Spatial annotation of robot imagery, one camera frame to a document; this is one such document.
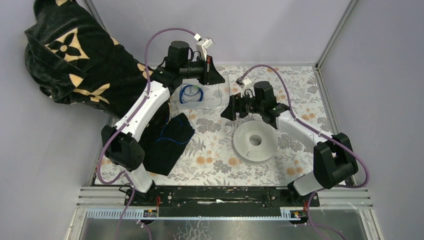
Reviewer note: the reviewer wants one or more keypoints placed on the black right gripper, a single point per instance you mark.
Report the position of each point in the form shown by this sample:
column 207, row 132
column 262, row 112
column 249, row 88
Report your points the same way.
column 235, row 106

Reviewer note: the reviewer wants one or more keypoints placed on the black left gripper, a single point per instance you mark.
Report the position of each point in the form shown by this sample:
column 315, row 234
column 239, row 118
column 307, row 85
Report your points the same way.
column 208, row 74

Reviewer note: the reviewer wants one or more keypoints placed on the white perforated spool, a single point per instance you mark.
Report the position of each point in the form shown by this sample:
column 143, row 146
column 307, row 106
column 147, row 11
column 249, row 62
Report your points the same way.
column 255, row 142

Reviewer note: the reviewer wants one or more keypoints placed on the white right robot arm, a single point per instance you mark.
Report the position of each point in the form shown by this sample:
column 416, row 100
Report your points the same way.
column 333, row 158

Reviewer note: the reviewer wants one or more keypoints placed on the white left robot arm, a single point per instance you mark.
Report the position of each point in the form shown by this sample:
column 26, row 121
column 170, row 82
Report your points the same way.
column 121, row 141

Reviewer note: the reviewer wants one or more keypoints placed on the black folded cloth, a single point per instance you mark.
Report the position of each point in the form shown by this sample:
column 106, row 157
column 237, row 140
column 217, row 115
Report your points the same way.
column 163, row 145

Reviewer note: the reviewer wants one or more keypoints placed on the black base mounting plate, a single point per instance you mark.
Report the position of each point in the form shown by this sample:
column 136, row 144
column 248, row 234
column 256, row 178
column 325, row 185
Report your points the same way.
column 219, row 201

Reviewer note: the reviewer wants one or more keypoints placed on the black patterned plush blanket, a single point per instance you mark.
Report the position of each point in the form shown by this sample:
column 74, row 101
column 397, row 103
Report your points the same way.
column 74, row 60

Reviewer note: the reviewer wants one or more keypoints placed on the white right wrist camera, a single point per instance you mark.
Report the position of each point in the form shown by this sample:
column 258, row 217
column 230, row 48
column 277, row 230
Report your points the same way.
column 245, row 84

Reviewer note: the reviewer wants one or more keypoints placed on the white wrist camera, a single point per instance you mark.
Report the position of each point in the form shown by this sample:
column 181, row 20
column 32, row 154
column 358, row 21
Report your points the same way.
column 202, row 45
column 245, row 84

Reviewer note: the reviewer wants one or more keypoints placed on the coiled blue cable green tie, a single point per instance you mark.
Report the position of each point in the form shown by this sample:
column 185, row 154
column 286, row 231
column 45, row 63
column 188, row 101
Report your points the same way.
column 190, row 93

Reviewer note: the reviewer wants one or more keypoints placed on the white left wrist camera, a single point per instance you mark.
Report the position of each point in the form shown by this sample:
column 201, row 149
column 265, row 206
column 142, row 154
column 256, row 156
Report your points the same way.
column 202, row 45

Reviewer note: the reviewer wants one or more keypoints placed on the aluminium frame rails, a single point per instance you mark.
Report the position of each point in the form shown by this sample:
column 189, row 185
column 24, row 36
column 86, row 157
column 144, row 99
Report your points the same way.
column 107, row 202

